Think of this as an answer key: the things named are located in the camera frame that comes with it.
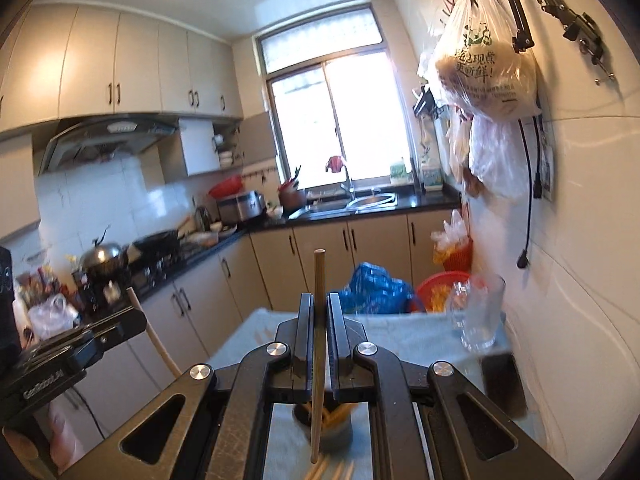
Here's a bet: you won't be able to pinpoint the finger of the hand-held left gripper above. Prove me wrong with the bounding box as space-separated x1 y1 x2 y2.
75 306 149 360

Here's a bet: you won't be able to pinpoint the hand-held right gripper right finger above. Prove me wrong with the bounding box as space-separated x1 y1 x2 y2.
326 291 576 480

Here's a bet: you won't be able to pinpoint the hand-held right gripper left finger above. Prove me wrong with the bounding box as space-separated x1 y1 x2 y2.
60 291 317 480

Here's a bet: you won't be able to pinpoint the long bamboo chopstick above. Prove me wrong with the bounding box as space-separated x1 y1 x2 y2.
126 287 183 380
310 249 328 465

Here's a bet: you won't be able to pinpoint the set of bamboo chopsticks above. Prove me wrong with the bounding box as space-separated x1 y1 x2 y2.
300 400 357 480

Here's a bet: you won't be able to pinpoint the dark grey chopstick holder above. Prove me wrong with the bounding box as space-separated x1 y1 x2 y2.
291 400 354 454

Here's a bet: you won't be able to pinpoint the red pot with utensils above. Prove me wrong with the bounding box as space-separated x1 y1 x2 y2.
277 164 307 212

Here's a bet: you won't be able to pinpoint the person's left hand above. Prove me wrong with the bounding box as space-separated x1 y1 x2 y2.
47 400 90 476

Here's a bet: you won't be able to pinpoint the blue plastic bag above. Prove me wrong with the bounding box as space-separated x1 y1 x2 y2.
339 261 417 316

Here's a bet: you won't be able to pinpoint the gas stove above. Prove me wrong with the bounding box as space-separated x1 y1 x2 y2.
127 255 181 291

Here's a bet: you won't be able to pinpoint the beige lower cabinets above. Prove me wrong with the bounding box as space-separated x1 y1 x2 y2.
75 210 463 441

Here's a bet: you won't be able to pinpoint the steel wok with lid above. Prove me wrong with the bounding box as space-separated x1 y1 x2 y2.
79 227 132 281

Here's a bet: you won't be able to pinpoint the black frying pan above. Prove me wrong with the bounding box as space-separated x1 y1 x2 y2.
131 229 181 257

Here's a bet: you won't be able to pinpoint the red plastic basket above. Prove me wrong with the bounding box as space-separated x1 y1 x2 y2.
415 271 473 315

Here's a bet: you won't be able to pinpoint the orange basket with bags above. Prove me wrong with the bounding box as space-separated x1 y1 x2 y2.
431 209 474 272

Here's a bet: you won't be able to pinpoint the silver rice cooker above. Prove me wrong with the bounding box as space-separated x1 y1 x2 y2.
216 190 267 224

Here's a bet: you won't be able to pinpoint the clear glass mug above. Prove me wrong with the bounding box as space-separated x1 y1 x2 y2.
450 274 507 352

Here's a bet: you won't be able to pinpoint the metal kitchen faucet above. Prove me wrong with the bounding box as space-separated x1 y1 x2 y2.
340 160 357 201

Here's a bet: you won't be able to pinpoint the black kitchen countertop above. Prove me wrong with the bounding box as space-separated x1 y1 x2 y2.
65 192 461 321

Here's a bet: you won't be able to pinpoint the red plastic basin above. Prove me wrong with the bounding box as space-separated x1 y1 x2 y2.
208 176 244 199

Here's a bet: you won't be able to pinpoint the smartphone in brown case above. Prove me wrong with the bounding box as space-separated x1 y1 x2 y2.
480 352 529 418

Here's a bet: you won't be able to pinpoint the white jug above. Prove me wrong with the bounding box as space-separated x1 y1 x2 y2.
419 152 445 192

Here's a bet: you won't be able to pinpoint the open shelf with bowls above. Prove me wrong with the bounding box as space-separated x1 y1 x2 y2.
212 127 246 170

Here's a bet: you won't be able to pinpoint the range hood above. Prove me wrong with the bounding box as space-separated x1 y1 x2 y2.
37 114 181 176

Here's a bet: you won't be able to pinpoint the kitchen window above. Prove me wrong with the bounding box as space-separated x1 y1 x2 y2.
252 2 421 193

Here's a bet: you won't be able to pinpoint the white plastic bag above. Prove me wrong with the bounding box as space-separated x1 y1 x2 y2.
467 112 532 202

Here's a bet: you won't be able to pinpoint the white upper cabinets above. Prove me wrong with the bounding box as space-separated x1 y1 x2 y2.
0 2 246 133

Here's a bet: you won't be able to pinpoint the bread in printed plastic bag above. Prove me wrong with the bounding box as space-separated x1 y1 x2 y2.
431 0 545 123

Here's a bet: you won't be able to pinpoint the black power plug cable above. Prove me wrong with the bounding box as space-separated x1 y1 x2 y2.
515 115 547 272

